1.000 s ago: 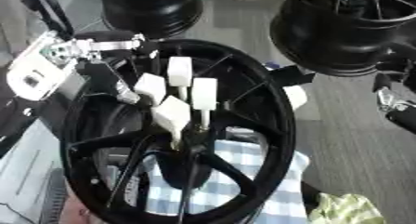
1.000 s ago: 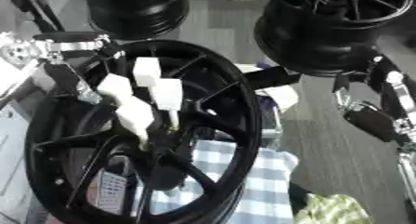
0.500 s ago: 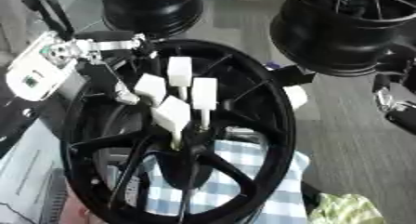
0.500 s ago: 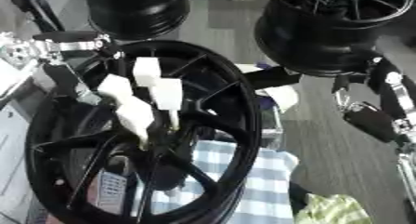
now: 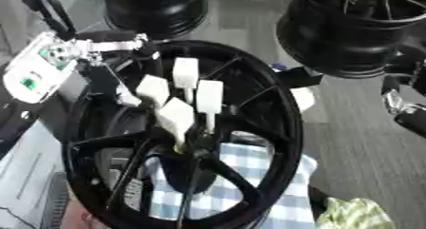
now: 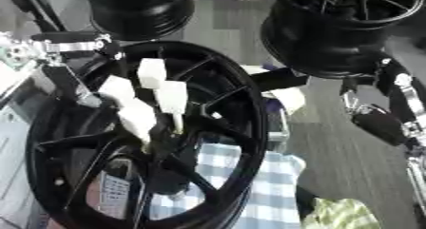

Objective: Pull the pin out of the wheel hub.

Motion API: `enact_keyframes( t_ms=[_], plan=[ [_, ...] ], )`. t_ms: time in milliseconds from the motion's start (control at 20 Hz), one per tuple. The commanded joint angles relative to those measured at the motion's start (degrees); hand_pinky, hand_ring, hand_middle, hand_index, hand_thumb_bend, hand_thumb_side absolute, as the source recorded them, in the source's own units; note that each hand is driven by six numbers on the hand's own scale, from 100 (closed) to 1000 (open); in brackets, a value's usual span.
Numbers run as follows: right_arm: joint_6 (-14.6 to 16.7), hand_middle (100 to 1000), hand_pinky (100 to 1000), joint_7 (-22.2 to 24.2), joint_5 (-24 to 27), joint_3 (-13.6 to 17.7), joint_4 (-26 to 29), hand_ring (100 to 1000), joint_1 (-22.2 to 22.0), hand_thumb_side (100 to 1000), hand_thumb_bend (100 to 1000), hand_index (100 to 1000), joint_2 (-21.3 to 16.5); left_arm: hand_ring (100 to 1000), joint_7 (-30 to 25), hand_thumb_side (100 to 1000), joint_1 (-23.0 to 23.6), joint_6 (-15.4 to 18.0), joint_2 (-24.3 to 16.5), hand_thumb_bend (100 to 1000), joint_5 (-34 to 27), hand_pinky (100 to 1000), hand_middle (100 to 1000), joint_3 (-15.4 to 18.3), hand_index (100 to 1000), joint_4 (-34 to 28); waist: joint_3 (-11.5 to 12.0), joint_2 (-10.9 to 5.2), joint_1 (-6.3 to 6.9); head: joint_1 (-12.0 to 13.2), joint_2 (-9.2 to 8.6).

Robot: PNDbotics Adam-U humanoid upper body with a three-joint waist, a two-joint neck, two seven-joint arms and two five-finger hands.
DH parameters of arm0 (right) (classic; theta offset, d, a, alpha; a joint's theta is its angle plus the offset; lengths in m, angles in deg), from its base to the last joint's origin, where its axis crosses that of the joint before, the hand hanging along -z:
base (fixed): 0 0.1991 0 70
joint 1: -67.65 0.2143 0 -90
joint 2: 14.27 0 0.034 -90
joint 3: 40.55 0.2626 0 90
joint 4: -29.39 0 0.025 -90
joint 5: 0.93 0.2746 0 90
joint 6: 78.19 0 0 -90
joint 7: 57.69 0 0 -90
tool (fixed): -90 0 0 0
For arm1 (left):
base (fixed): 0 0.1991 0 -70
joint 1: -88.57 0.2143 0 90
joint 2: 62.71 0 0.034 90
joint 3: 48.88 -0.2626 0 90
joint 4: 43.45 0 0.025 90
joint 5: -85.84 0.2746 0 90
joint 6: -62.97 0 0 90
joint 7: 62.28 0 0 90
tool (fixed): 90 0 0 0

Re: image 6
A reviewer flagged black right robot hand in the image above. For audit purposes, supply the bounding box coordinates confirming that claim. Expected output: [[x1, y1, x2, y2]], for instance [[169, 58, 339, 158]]
[[339, 56, 426, 147]]

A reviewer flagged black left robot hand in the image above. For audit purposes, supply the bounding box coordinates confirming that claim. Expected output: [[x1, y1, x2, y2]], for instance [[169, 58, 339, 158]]
[[31, 30, 128, 109]]

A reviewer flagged black wheel rim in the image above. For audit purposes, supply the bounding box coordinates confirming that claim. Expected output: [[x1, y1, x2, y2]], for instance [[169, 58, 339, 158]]
[[85, 0, 197, 42], [258, 0, 426, 80]]

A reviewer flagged black spoked wheel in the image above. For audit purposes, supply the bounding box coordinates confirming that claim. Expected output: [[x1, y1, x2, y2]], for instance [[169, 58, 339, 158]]
[[23, 40, 272, 229]]

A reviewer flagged white block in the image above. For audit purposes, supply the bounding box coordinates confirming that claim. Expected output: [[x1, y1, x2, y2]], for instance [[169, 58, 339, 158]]
[[267, 86, 308, 115]]

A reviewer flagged crumpled green checked cloth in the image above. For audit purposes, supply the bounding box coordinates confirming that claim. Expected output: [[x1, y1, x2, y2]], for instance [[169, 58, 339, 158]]
[[300, 197, 385, 229]]

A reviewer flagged black bar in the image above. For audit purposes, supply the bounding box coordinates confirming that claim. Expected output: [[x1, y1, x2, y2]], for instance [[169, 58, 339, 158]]
[[247, 67, 313, 92]]

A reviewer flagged white printed sheet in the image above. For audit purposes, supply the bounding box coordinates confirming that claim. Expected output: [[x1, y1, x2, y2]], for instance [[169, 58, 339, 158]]
[[98, 171, 137, 219]]

